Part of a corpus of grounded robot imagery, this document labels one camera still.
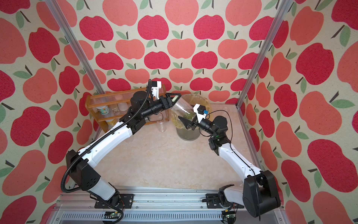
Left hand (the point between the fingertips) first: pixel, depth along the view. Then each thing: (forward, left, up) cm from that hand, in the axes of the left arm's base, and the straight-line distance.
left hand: (179, 100), depth 66 cm
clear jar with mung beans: (+13, +12, -39) cm, 43 cm away
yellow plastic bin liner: (+20, -10, -18) cm, 29 cm away
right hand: (-2, -3, -7) cm, 8 cm away
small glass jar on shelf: (+17, +44, -25) cm, 54 cm away
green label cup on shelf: (+15, +51, -23) cm, 57 cm away
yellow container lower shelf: (+15, +50, -37) cm, 64 cm away
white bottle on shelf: (+19, +40, -24) cm, 50 cm away
